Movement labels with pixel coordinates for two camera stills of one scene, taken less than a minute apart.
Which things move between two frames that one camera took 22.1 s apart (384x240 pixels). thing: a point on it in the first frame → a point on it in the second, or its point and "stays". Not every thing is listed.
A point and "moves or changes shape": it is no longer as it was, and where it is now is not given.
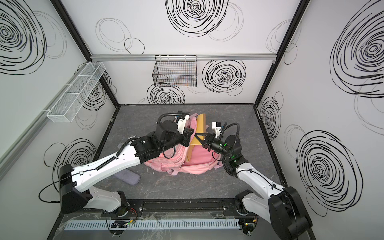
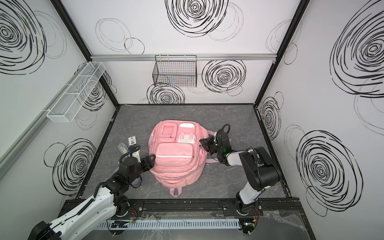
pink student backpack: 173,160 moves or changes shape
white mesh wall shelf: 64,110 stays
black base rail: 183,207 stays
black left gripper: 186,137 → 146,163
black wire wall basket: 179,70 stays
